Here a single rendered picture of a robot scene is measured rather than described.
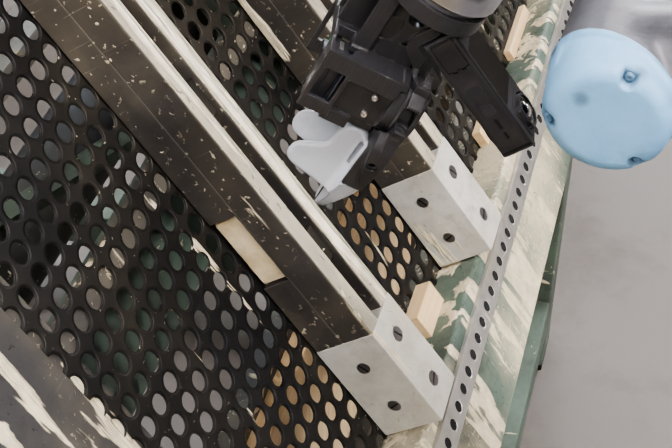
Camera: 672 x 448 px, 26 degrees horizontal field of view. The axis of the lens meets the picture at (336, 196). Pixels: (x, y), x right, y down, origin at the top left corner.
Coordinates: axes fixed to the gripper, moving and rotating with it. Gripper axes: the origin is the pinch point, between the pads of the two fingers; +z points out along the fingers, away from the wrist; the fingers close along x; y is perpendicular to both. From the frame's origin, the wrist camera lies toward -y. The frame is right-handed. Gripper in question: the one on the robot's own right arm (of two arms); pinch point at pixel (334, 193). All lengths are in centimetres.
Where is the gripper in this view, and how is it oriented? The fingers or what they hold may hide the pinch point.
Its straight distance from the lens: 110.2
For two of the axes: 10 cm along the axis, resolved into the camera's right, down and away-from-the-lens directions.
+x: -0.8, 6.4, -7.6
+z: -4.6, 6.5, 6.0
